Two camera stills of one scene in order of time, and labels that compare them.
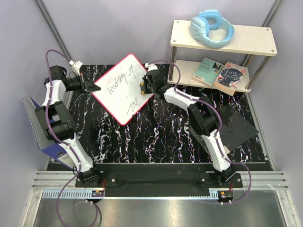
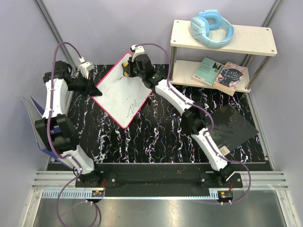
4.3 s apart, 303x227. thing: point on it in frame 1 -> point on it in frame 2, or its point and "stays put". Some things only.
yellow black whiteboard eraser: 142,88 -> 125,66
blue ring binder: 53,150 stays put
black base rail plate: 160,176 stays put
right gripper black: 145,82 -> 131,65
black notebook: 235,128 stays put
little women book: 229,77 stays put
